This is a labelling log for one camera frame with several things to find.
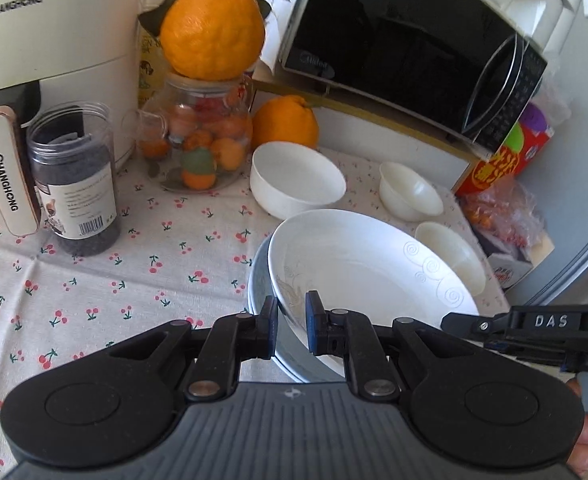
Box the white plate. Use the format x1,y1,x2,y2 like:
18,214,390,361
268,209,478,382

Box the small white bowl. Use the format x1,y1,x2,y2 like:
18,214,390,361
414,221,487,297
379,162,445,222

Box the large white bowl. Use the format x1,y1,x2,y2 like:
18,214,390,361
249,141,346,220

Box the blue patterned plate stack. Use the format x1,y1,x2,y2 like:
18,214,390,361
245,235,345,384

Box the white blue carton box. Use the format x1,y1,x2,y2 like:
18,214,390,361
472,228,554,290

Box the floral tablecloth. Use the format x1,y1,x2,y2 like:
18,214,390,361
0,144,521,480

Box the plastic bag of snacks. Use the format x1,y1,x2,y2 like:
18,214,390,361
461,176,544,248

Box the white refrigerator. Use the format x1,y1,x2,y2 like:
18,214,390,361
507,0,588,304

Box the red snack box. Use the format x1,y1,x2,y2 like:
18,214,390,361
456,104,554,197

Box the orange on table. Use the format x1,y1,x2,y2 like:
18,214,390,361
251,94,320,151

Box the glass jar with kumquats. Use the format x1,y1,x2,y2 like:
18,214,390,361
122,72,253,193

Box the clear jar dark contents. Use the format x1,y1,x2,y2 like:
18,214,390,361
27,102,120,258

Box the black microwave oven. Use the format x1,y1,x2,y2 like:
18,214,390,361
281,0,547,154

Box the large orange on jar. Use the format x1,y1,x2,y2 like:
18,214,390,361
159,0,266,81

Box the white air fryer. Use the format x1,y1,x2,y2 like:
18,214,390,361
0,0,143,236

